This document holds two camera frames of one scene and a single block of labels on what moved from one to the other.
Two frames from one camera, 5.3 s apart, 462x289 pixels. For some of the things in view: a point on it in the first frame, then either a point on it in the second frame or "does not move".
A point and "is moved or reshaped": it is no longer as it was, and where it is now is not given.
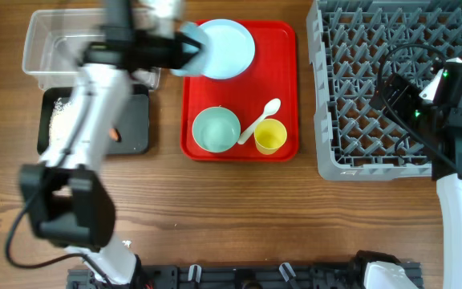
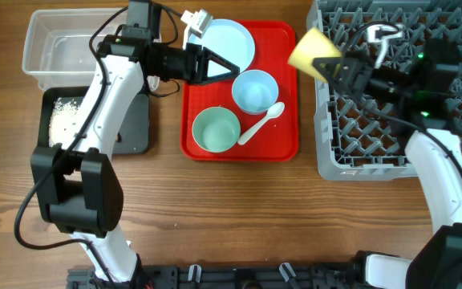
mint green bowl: x=216 y=129 does not move
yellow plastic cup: x=269 y=135 to x=314 y=44
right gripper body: x=406 y=103 to x=385 y=83
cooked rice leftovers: x=60 y=123 does not move
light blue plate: x=230 y=48 does not move
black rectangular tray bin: x=131 y=121 does not move
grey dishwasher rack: x=355 y=46 does not move
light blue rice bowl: x=196 y=65 is moved or reshaped
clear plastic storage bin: x=53 y=40 does not move
